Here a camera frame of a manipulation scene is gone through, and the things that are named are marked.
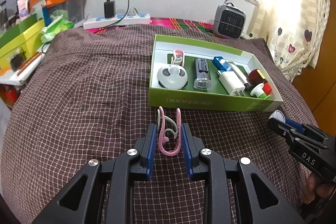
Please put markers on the red plastic item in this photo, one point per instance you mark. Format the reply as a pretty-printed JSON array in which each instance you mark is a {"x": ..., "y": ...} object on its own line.
[{"x": 11, "y": 94}]

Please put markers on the brown bottle with red cap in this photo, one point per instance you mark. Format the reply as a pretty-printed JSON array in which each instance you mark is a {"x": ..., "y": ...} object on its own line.
[{"x": 257, "y": 75}]

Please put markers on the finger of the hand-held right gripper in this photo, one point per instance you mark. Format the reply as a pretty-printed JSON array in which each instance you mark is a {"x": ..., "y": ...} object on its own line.
[
  {"x": 281, "y": 129},
  {"x": 294, "y": 124}
]

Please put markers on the silver metal tube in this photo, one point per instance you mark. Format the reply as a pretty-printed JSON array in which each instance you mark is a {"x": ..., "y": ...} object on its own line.
[{"x": 240, "y": 74}]

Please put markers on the white side table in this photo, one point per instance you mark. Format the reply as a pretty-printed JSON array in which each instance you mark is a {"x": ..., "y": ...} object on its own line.
[{"x": 15, "y": 78}]

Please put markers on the white round panda gadget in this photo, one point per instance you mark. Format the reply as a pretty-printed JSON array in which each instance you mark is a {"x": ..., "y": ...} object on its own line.
[{"x": 172, "y": 78}]

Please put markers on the blue transparent usb dongle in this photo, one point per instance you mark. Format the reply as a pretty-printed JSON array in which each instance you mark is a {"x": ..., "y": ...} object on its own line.
[{"x": 219, "y": 64}]

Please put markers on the cream curtain with hearts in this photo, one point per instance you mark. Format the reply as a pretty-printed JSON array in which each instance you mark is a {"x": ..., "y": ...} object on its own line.
[{"x": 294, "y": 3}]

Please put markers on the black device with clear cap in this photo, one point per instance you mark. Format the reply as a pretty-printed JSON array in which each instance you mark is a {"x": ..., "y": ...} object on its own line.
[{"x": 202, "y": 74}]

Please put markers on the grey space heater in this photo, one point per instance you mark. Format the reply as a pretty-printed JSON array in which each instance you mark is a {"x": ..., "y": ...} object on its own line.
[{"x": 229, "y": 20}]

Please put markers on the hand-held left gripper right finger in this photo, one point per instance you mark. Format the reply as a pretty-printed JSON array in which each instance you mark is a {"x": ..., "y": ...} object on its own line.
[{"x": 187, "y": 153}]

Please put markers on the white pink bottle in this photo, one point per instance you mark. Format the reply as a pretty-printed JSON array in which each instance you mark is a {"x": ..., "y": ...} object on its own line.
[{"x": 22, "y": 8}]

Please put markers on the green yellow cardboard box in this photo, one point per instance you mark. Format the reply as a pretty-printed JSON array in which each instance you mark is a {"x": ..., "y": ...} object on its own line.
[{"x": 23, "y": 35}]

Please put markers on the small black jar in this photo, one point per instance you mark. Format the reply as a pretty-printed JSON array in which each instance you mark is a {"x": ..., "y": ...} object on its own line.
[{"x": 17, "y": 60}]

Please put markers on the black power adapter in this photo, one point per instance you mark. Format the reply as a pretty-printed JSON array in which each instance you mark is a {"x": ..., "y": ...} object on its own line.
[{"x": 109, "y": 9}]

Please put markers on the glass jar with dark lid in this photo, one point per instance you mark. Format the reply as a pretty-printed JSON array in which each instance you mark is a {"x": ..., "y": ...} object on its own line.
[{"x": 3, "y": 15}]

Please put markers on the green plastic bag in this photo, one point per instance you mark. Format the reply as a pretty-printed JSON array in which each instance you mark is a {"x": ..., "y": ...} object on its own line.
[{"x": 56, "y": 27}]

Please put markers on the blue white carton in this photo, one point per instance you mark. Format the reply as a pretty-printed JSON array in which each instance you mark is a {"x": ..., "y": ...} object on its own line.
[{"x": 43, "y": 14}]

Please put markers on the person's right hand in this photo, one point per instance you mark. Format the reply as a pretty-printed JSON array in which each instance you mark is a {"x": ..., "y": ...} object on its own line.
[{"x": 311, "y": 187}]

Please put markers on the brown checked blanket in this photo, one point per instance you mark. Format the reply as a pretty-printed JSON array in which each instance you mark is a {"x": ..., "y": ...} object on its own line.
[{"x": 92, "y": 82}]

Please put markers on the green white shallow cardboard box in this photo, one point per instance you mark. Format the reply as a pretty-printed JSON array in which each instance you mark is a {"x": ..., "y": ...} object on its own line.
[{"x": 210, "y": 103}]

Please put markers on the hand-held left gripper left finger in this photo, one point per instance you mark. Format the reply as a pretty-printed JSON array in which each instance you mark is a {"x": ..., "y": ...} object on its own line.
[{"x": 151, "y": 150}]

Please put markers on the pink grey clip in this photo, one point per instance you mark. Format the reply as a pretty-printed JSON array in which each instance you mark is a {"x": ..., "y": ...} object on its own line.
[
  {"x": 168, "y": 152},
  {"x": 178, "y": 56}
]

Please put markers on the white power strip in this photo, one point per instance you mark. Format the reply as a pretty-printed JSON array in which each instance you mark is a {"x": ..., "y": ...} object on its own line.
[{"x": 118, "y": 21}]

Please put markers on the white translucent round cap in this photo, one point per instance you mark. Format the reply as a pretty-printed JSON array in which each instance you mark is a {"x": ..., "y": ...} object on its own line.
[{"x": 278, "y": 117}]

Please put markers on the white charger plug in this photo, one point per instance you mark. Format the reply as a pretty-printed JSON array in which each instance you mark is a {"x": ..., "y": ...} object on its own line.
[{"x": 231, "y": 82}]

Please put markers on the colourful striped mat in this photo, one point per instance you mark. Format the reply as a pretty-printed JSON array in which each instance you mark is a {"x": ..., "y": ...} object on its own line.
[{"x": 183, "y": 23}]

